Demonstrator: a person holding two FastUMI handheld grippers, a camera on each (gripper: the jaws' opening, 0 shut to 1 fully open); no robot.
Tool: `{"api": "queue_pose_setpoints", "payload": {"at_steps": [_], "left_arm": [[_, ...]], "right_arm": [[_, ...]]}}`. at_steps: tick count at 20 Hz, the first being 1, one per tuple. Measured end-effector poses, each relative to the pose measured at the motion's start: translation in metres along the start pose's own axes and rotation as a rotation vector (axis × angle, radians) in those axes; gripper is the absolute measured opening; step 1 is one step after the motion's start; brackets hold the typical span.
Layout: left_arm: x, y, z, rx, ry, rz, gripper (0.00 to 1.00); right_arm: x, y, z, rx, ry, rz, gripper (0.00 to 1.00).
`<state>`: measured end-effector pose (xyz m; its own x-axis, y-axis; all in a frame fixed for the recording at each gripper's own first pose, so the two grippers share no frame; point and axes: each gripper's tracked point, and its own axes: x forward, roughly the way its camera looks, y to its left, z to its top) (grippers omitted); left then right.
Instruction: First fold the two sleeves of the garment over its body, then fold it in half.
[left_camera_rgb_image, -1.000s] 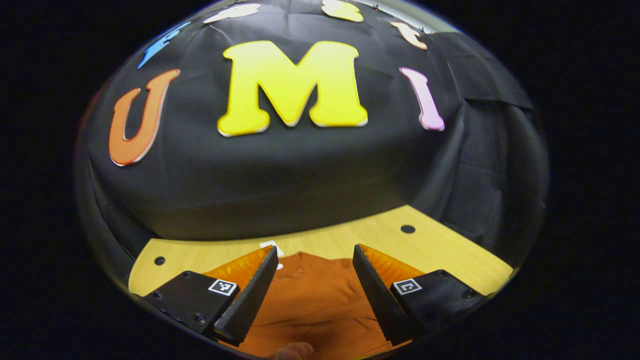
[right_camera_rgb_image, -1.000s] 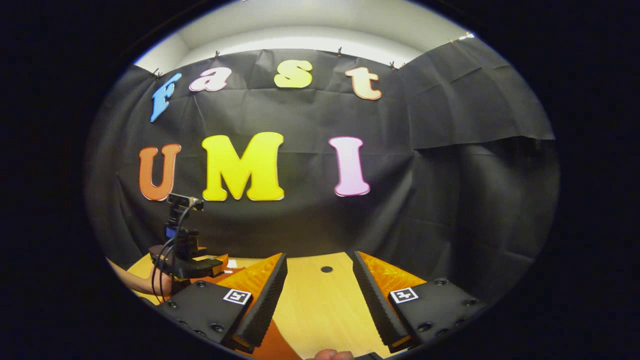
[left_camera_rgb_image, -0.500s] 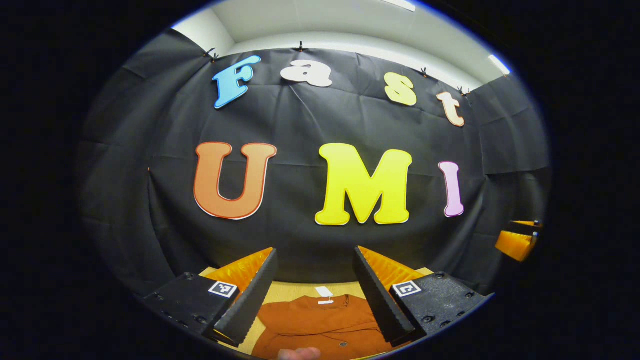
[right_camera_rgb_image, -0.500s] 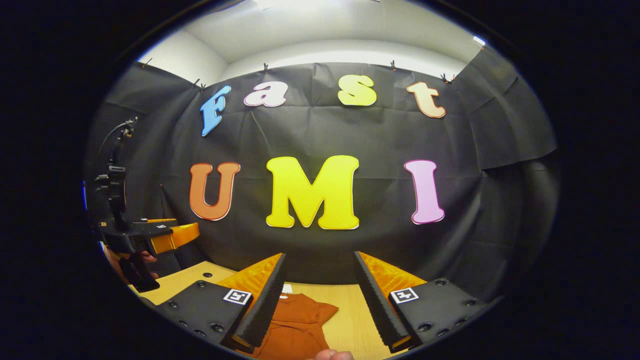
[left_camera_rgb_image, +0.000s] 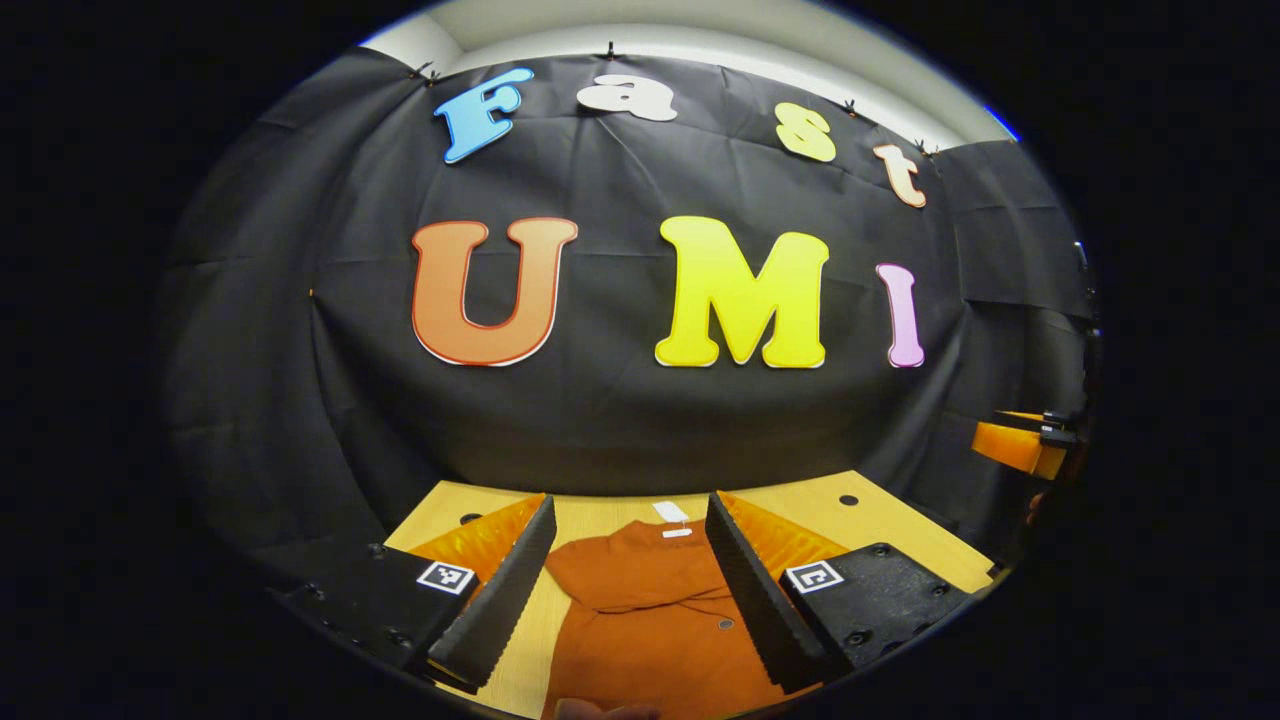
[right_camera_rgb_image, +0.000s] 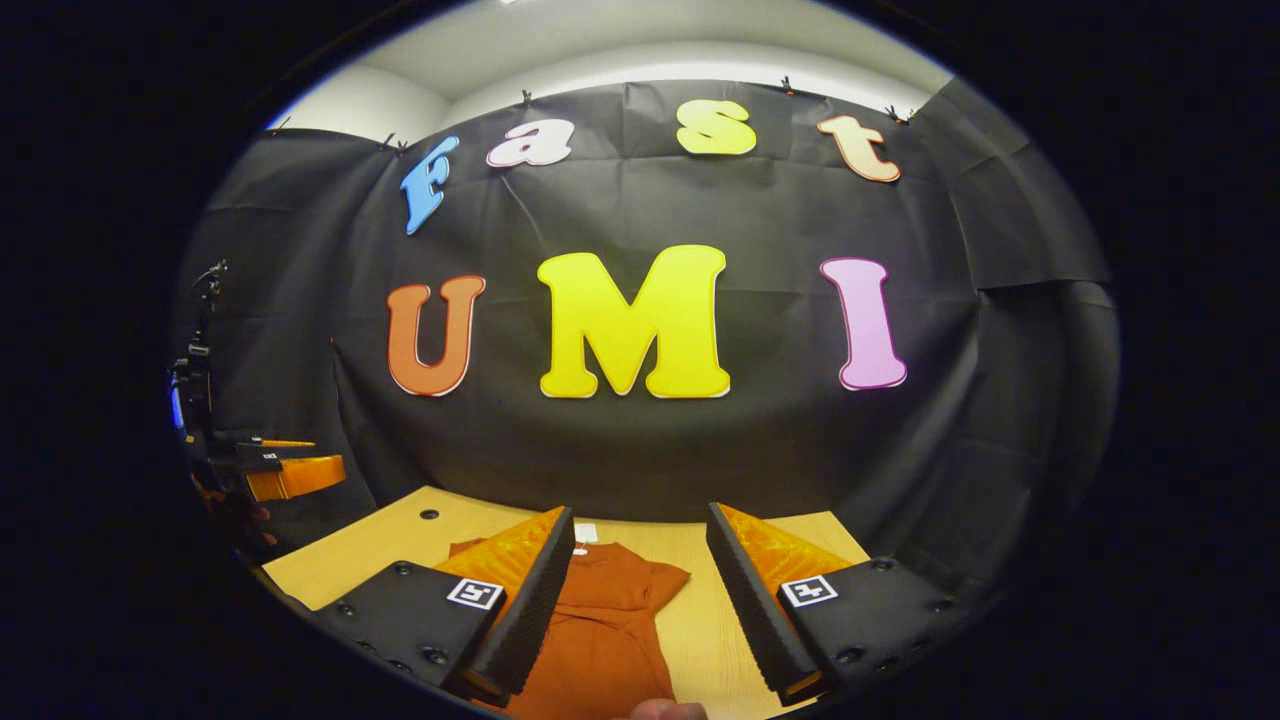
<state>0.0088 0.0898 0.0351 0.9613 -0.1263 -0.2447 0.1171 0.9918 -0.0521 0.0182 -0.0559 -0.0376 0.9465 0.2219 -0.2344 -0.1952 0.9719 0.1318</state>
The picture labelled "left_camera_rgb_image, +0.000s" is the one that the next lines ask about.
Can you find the white paper hang tag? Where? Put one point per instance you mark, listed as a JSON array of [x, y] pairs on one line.
[[670, 511]]

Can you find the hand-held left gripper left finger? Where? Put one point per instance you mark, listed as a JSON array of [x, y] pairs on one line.
[[500, 600]]

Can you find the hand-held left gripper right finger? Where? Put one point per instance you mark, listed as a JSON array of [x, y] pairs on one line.
[[755, 600]]

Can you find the orange shirt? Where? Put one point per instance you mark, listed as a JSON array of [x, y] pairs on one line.
[[640, 640]]

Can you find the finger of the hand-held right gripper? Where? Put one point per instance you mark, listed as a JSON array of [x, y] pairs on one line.
[[1010, 445]]

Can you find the black backdrop cloth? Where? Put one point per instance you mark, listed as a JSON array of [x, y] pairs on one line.
[[620, 400]]

